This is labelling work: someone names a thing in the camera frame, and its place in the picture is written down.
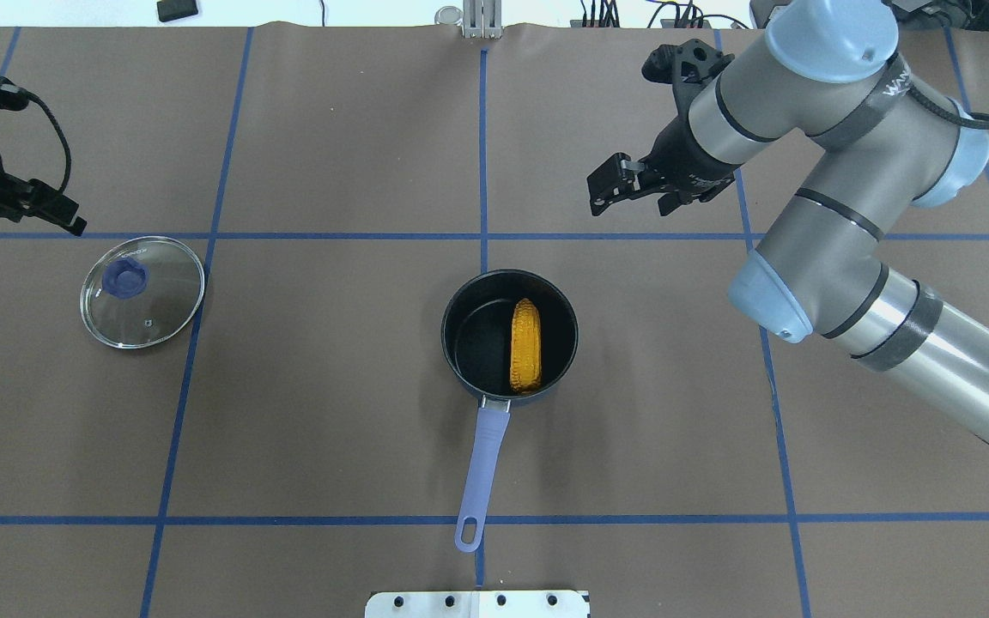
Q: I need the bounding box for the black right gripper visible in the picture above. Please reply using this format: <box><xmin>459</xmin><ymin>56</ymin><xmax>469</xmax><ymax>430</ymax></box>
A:
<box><xmin>587</xmin><ymin>116</ymin><xmax>739</xmax><ymax>216</ymax></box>

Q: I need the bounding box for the yellow corn cob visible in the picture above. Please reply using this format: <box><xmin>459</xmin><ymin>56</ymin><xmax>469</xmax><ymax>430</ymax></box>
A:
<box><xmin>507</xmin><ymin>298</ymin><xmax>543</xmax><ymax>394</ymax></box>

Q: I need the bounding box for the glass pot lid blue knob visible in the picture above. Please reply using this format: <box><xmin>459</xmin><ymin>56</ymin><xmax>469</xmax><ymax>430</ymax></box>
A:
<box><xmin>79</xmin><ymin>236</ymin><xmax>207</xmax><ymax>349</ymax></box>

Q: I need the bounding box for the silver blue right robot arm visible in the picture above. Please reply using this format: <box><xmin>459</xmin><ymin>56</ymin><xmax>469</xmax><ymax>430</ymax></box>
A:
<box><xmin>587</xmin><ymin>1</ymin><xmax>989</xmax><ymax>445</ymax></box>

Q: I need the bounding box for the dark blue saucepan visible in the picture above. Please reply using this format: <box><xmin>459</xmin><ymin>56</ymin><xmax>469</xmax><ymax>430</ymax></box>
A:
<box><xmin>440</xmin><ymin>269</ymin><xmax>579</xmax><ymax>553</ymax></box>

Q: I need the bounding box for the black small device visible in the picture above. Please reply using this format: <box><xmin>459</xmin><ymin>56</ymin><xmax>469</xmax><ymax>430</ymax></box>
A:
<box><xmin>155</xmin><ymin>0</ymin><xmax>199</xmax><ymax>23</ymax></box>

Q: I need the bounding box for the aluminium frame post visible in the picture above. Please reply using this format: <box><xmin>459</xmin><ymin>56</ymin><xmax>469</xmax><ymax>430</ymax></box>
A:
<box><xmin>462</xmin><ymin>0</ymin><xmax>505</xmax><ymax>39</ymax></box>

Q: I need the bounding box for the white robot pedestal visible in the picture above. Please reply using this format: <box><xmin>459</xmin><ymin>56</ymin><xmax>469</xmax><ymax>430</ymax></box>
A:
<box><xmin>364</xmin><ymin>590</ymin><xmax>592</xmax><ymax>617</ymax></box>

